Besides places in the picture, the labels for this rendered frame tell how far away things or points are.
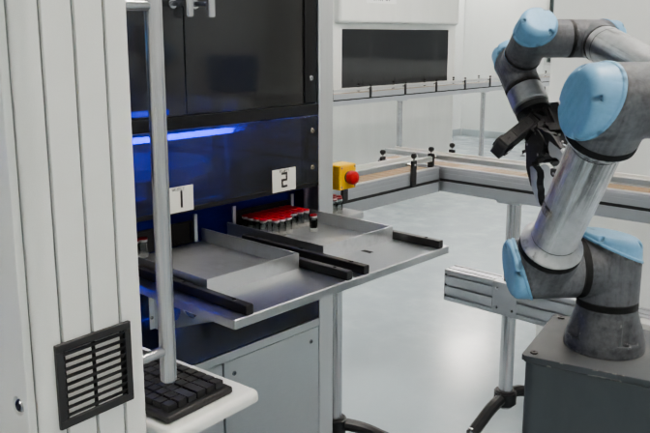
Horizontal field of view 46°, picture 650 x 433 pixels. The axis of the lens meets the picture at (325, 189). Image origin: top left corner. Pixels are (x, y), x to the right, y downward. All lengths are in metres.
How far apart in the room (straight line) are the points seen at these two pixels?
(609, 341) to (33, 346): 1.03
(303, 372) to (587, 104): 1.31
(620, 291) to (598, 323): 0.07
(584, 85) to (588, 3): 1.98
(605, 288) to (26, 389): 1.02
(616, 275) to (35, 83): 1.07
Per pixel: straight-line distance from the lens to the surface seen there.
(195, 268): 1.75
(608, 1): 3.15
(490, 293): 2.81
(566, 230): 1.40
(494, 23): 10.94
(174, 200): 1.80
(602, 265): 1.53
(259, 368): 2.11
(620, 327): 1.58
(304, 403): 2.29
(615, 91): 1.19
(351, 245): 1.86
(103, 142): 1.04
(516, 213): 2.71
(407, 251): 1.88
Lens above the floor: 1.39
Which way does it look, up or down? 11 degrees down
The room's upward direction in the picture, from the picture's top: straight up
